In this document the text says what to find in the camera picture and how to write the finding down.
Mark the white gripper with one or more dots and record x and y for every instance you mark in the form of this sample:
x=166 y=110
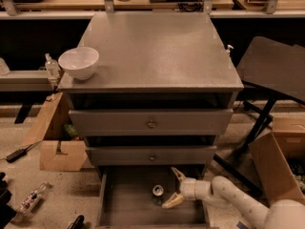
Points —
x=190 y=188

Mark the green soda can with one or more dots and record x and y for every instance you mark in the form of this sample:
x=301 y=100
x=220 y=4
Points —
x=157 y=194

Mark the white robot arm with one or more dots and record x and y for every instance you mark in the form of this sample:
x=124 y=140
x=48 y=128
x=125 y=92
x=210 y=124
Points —
x=220 y=192

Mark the grey middle drawer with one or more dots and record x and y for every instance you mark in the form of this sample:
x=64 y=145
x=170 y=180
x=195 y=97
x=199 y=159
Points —
x=150 y=155

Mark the grey open bottom drawer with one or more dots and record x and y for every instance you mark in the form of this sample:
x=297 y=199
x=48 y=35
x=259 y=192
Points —
x=126 y=200

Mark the grey top drawer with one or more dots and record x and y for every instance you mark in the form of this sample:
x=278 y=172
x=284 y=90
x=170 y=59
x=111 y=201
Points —
x=147 y=122

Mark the grey drawer cabinet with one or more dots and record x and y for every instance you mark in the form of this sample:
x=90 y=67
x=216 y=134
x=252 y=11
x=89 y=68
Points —
x=155 y=61

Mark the cardboard box right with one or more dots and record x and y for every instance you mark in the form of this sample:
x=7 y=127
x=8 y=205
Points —
x=270 y=152

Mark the cardboard box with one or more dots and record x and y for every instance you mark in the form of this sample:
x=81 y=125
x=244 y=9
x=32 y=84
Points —
x=56 y=153
x=270 y=152

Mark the cardboard box left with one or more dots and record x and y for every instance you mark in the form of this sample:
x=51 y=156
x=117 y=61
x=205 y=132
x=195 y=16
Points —
x=56 y=153

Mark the white pump bottle right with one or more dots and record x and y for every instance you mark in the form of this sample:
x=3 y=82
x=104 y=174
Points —
x=229 y=49

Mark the black folding side table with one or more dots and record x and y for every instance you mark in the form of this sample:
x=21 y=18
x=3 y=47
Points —
x=276 y=69

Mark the plastic bottle on floor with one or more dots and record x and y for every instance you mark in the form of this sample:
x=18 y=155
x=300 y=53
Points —
x=33 y=198

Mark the white ceramic bowl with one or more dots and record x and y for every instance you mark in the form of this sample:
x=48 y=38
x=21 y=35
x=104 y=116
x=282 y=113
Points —
x=79 y=63

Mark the black power adapter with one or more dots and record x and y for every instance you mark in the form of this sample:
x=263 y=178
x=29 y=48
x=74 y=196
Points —
x=15 y=155

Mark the clear sanitizer bottle left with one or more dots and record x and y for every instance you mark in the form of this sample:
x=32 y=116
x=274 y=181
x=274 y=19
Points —
x=52 y=66

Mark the black object bottom left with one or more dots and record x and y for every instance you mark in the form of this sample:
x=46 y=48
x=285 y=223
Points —
x=7 y=213

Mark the wooden workbench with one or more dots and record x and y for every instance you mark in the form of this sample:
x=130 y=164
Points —
x=218 y=8

